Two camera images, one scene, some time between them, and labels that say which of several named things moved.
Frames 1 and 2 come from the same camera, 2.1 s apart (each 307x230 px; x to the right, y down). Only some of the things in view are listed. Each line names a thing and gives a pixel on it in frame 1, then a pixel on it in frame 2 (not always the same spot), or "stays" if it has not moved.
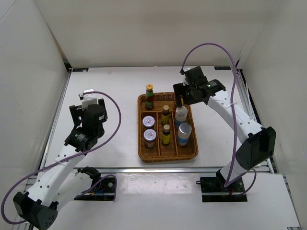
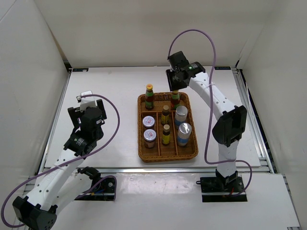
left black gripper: [76, 111] stays
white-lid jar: [148, 121] stays
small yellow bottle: [166, 135] stays
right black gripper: [179, 89] → [169, 74]
